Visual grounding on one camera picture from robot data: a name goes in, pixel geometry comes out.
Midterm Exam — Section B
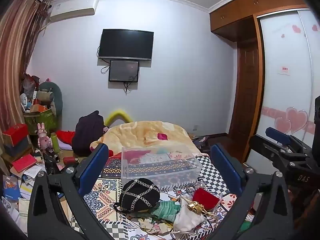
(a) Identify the red book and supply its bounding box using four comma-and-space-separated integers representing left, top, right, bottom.
12, 154, 37, 173

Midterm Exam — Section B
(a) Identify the wooden overhead cabinet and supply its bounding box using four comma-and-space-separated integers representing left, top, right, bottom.
209, 0, 310, 43

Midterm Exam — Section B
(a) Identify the black wall television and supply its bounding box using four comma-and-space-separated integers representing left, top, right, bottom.
98, 29, 154, 61

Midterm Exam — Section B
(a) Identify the green bottle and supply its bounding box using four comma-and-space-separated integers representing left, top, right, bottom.
51, 132, 62, 154

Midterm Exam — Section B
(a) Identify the white cloth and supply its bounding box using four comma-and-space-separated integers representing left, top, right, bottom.
173, 204, 205, 233

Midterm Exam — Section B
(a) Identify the striped brown curtain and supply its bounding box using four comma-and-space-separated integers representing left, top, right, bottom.
0, 0, 52, 140

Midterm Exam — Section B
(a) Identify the red pouch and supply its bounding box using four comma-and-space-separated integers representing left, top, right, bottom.
192, 189, 220, 209

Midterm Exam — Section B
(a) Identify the small black monitor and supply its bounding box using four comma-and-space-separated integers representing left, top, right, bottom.
108, 59, 140, 82

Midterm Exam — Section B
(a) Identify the pile of papers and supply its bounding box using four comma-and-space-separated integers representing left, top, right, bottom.
0, 165, 48, 227

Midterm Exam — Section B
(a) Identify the white air conditioner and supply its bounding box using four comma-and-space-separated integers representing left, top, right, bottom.
49, 0, 98, 22

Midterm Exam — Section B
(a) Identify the patterned bed sheet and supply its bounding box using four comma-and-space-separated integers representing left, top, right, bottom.
59, 152, 250, 240

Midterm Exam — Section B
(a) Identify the yellow curved pillow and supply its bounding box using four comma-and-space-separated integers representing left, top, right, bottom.
104, 109, 132, 127

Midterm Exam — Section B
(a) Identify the green cardboard box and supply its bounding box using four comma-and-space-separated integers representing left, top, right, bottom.
24, 108, 58, 135

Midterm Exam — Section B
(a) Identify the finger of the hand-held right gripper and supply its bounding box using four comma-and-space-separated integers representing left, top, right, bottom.
265, 127, 313, 158
248, 134, 292, 172

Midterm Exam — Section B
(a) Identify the red cloth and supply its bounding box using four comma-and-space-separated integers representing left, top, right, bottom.
55, 130, 76, 145

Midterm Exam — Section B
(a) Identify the pink rabbit toy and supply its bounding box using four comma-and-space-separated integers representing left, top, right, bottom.
37, 122, 53, 149

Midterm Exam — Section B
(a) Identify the black flashlight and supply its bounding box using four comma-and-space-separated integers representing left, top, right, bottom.
45, 146, 60, 163

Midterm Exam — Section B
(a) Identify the blue booklet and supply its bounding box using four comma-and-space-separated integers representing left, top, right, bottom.
2, 175, 22, 201

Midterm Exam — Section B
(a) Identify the gold metal clip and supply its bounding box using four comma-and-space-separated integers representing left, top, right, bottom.
180, 197, 218, 218

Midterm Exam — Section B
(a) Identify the yellow fleece blanket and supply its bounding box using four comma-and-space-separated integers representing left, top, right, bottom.
90, 120, 202, 160

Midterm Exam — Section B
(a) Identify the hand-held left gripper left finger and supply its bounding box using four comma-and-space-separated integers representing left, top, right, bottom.
27, 143, 114, 240

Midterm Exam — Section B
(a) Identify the wooden door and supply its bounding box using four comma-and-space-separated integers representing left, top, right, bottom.
226, 15, 265, 138

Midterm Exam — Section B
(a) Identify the black backpack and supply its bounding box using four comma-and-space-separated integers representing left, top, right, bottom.
72, 110, 106, 157

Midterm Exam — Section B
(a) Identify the white wardrobe with hearts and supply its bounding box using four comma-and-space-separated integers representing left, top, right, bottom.
257, 9, 320, 167

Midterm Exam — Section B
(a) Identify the red box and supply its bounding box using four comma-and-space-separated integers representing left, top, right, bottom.
2, 124, 29, 146

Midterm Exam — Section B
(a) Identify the black hat with chains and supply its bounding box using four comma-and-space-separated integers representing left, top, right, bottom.
114, 178, 161, 214

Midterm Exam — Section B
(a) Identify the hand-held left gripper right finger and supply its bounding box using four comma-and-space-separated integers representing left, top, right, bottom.
209, 143, 295, 240

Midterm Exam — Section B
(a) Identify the grey-green plush pillow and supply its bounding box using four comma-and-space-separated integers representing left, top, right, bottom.
39, 81, 63, 117

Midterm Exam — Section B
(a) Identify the clear plastic storage box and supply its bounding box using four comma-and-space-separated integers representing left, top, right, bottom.
121, 146, 202, 189

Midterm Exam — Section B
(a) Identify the green striped cloth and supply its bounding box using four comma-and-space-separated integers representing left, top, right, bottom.
150, 200, 182, 222

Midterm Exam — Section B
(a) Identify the floral cloth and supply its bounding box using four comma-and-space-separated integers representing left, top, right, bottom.
138, 216, 174, 234

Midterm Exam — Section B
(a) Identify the dark grey box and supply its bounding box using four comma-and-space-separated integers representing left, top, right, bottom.
4, 137, 31, 157

